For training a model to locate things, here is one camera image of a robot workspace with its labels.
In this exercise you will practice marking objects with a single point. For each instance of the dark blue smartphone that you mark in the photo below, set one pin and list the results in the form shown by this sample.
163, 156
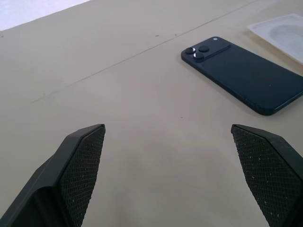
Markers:
236, 71

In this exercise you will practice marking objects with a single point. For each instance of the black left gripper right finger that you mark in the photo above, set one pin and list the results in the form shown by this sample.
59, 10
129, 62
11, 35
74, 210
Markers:
274, 175

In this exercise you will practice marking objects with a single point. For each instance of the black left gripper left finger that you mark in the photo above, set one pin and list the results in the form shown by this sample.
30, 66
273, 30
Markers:
59, 179

